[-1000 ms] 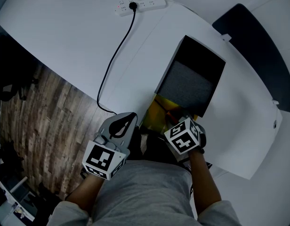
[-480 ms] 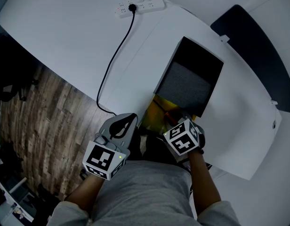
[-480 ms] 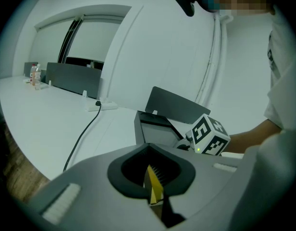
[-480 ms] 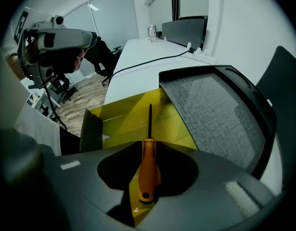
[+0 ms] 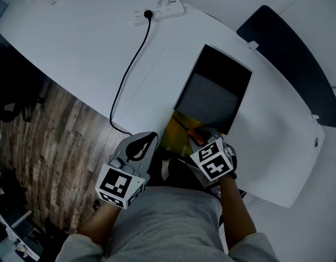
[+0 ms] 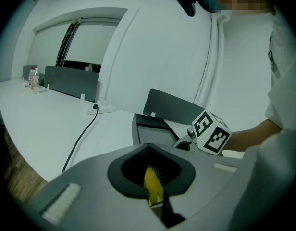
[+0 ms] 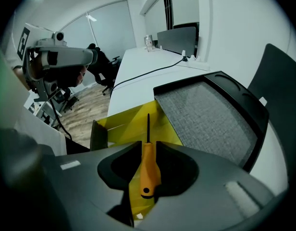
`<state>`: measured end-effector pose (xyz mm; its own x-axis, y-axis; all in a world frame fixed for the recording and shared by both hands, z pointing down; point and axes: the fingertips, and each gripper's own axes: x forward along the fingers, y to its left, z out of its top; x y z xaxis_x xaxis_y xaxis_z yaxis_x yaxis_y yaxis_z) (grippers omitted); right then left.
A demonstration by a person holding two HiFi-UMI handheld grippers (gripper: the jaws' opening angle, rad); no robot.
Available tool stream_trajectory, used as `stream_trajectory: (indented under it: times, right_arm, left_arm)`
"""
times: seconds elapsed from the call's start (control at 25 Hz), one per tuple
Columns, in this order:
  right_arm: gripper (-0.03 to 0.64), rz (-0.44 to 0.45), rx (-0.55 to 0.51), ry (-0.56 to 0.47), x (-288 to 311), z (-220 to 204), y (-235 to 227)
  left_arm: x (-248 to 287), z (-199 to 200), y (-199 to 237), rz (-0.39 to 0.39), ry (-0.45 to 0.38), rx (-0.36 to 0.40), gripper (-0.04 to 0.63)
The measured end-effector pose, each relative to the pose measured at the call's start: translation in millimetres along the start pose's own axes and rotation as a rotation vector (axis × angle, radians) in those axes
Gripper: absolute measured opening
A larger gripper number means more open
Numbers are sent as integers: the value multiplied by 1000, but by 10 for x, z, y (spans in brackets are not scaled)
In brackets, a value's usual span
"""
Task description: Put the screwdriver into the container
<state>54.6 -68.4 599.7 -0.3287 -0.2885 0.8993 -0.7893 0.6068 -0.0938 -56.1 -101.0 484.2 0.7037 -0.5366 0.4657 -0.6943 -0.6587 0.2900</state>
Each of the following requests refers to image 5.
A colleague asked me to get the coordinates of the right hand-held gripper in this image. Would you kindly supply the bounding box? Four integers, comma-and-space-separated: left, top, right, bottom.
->
187, 128, 238, 182

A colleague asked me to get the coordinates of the dark grey desk divider panel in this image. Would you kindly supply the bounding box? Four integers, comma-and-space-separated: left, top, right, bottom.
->
236, 4, 336, 128

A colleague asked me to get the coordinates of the person's left forearm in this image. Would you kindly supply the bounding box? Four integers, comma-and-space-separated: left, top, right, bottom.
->
79, 200, 122, 247

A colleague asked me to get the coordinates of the person's grey shirt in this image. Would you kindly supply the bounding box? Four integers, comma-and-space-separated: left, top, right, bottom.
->
55, 186, 279, 262

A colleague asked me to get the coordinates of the black box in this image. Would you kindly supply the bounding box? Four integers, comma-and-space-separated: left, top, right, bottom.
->
158, 44, 253, 187

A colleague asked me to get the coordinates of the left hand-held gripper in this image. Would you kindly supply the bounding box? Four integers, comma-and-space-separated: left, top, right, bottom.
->
95, 132, 159, 210

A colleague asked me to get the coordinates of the black office chair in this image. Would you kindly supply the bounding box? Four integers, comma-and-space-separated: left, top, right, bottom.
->
0, 44, 46, 123

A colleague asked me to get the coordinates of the white side table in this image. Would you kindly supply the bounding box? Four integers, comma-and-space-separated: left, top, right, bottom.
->
0, 209, 45, 262

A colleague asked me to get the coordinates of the person's right forearm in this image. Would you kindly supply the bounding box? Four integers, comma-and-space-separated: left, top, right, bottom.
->
218, 175, 257, 249

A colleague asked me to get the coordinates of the black power cable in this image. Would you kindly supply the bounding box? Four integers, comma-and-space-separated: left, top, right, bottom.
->
109, 9, 154, 136

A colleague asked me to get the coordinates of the white power strip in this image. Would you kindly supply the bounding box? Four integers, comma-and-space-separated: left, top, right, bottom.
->
129, 0, 185, 27

